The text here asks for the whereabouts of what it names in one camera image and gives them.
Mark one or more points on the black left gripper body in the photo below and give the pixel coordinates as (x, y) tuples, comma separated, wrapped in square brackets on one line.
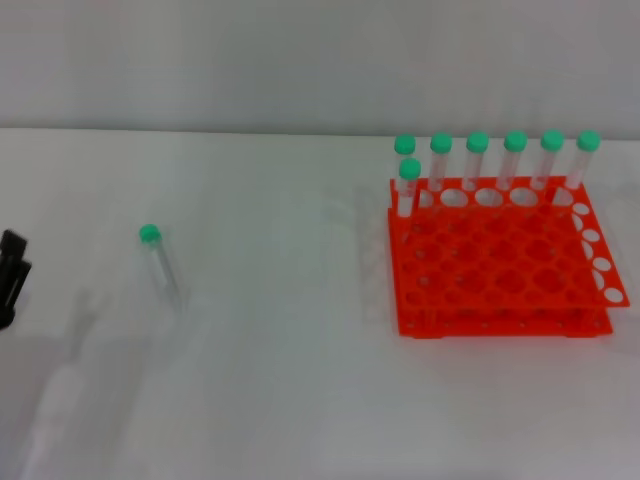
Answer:
[(6, 320)]

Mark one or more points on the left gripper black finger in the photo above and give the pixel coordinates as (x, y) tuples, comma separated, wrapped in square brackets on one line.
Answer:
[(14, 246), (22, 272)]

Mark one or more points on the green-capped clear test tube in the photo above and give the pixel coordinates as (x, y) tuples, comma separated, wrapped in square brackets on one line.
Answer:
[(410, 168), (588, 140), (150, 234), (441, 142), (552, 139), (405, 144), (515, 140), (477, 141)]

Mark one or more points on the orange plastic test tube rack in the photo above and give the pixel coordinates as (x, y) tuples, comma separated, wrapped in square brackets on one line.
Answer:
[(500, 260)]

